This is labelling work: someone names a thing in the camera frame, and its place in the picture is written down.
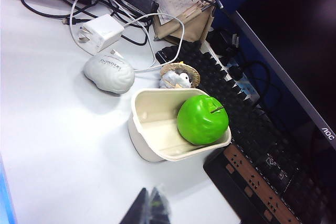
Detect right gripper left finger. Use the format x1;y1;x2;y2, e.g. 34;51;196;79
122;187;149;224

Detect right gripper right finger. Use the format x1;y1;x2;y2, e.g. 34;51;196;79
147;187;172;224

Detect cream paper bowl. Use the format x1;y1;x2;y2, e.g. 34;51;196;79
128;87;233;163

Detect black wood-top power strip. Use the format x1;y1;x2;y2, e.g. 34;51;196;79
203;144;302;224

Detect green apple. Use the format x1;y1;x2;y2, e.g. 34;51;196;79
176;94;229;146

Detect black mechanical keyboard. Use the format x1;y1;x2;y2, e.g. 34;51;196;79
155;41;336;224

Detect white figurine with straw hat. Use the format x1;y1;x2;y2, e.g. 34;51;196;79
159;61;201;90

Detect white brain stress toy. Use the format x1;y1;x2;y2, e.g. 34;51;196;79
83;55;135;95

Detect white power strip blue labels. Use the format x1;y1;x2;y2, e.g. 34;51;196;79
207;42;261;104

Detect black power adapter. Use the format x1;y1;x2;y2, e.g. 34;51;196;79
207;28;241;57

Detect beige desk calendar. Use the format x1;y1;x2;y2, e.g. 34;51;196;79
153;0;215;44

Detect black box device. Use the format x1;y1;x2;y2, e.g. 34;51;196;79
112;0;159;18

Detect black AOC monitor silver bezel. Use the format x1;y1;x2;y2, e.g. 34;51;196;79
225;0;336;180

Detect small black wall plug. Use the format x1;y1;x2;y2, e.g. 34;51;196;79
227;62;247;81

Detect black looping cable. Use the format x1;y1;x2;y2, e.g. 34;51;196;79
236;60;285;120

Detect white charger cable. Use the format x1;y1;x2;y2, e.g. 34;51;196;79
70;0;185;73

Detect white USB wall charger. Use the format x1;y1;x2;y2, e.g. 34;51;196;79
78;14;124;54

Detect black adapter cable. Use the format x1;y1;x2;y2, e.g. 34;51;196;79
20;0;149;47

